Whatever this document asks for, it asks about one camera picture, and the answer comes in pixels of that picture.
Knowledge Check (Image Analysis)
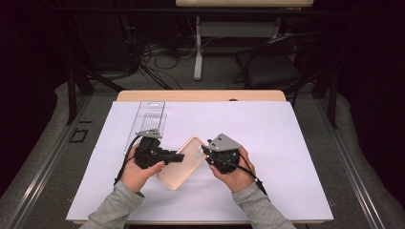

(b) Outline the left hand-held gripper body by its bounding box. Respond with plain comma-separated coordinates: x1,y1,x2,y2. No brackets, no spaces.
133,128,175,170

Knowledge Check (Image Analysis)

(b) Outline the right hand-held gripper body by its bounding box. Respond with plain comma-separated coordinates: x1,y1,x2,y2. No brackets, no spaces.
203,133,242,175

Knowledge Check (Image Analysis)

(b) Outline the peach phone case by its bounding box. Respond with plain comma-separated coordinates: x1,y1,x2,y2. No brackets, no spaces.
157,135,208,191

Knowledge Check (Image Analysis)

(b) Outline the clear plastic slotted rack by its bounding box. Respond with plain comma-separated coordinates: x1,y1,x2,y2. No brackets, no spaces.
123,100,168,156

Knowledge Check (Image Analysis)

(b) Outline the person's left hand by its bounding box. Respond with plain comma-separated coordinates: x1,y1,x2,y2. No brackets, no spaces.
121,144,166,194

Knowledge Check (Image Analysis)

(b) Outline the person's right hand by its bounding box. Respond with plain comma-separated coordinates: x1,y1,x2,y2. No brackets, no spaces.
208,146,257,194

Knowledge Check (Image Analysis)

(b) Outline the white table board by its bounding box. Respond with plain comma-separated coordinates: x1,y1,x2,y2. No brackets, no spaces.
65,100,334,223

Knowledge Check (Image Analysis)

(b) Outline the wooden table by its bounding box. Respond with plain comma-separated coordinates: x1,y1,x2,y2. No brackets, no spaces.
116,90,287,103

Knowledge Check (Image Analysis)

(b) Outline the white-legged desk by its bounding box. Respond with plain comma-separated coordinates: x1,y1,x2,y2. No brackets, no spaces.
175,0,314,81

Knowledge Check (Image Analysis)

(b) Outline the black chair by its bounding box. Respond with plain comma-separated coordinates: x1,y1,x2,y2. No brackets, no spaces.
234,31,323,91

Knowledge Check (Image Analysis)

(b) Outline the left hand-held gripper cable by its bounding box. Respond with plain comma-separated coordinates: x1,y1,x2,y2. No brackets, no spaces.
113,135,142,186

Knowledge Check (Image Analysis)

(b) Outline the hand-held gripper cable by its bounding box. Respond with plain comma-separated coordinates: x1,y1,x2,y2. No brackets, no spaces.
113,135,142,186
209,152,268,197

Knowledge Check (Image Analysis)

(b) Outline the right hand-held gripper cable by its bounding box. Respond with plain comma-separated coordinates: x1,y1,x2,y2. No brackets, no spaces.
209,152,268,197

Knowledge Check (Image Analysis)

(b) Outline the black metal frame post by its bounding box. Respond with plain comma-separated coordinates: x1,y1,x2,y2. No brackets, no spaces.
329,71,339,130
66,68,78,126

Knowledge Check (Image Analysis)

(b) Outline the bundle of floor cables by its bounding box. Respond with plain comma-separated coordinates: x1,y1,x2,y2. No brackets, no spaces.
127,37,206,91

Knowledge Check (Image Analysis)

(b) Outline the aluminium floor rail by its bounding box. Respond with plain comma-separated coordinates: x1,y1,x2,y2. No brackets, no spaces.
6,94,94,229
314,94,387,229

